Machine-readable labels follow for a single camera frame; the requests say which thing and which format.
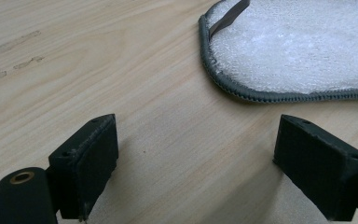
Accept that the white towel with grey trim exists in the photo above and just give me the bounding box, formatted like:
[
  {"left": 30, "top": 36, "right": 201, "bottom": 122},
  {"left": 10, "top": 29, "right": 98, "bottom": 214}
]
[{"left": 198, "top": 0, "right": 358, "bottom": 104}]

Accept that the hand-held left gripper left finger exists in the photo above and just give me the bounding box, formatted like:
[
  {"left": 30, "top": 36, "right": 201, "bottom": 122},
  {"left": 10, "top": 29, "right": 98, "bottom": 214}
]
[{"left": 48, "top": 113, "right": 119, "bottom": 222}]

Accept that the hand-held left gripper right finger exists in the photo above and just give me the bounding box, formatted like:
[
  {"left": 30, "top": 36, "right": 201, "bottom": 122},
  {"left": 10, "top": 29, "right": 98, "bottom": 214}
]
[{"left": 272, "top": 114, "right": 358, "bottom": 222}]

